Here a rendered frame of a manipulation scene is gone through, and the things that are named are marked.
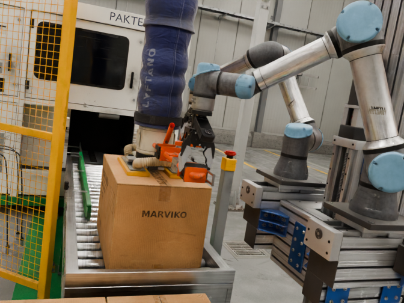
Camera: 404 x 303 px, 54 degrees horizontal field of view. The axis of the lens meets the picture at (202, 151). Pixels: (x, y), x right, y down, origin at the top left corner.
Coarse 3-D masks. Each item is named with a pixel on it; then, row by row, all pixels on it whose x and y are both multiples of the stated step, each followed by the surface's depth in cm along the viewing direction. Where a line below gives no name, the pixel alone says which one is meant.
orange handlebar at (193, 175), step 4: (176, 144) 193; (180, 144) 194; (164, 152) 158; (168, 156) 151; (172, 156) 149; (176, 156) 154; (168, 160) 152; (192, 172) 126; (192, 176) 125; (196, 176) 125; (200, 176) 125; (204, 176) 127
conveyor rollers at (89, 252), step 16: (96, 176) 320; (80, 192) 272; (96, 192) 276; (80, 208) 238; (96, 208) 242; (80, 224) 213; (96, 224) 216; (80, 240) 195; (96, 240) 198; (80, 256) 178; (96, 256) 181
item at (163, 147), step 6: (156, 144) 163; (162, 144) 165; (168, 144) 166; (156, 150) 165; (162, 150) 158; (168, 150) 159; (174, 150) 159; (180, 150) 161; (156, 156) 160; (162, 156) 158
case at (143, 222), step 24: (120, 168) 179; (120, 192) 155; (144, 192) 158; (168, 192) 161; (192, 192) 164; (120, 216) 156; (144, 216) 160; (168, 216) 163; (192, 216) 167; (120, 240) 158; (144, 240) 162; (168, 240) 165; (192, 240) 169; (120, 264) 160; (144, 264) 164; (168, 264) 167; (192, 264) 171
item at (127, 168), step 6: (120, 156) 198; (120, 162) 188; (126, 162) 183; (132, 162) 185; (126, 168) 173; (132, 168) 172; (144, 168) 178; (126, 174) 169; (132, 174) 168; (138, 174) 169; (144, 174) 170
